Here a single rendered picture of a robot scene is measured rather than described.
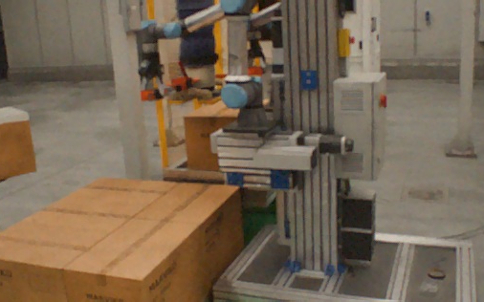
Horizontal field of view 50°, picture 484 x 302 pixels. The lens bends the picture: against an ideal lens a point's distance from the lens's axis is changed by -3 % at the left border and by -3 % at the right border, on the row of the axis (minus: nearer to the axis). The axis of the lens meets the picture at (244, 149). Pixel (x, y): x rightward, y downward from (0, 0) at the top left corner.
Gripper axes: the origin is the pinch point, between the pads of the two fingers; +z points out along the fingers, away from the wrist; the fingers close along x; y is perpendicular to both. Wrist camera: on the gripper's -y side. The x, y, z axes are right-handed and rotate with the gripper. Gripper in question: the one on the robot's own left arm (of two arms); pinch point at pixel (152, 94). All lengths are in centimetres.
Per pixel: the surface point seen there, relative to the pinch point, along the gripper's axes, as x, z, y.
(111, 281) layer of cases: -5, 69, -60
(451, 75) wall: -171, 110, 924
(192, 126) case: 13, 32, 69
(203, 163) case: 7, 56, 69
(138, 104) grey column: 94, 32, 141
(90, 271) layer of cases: 5, 66, -59
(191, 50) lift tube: 1, -17, 49
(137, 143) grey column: 95, 63, 135
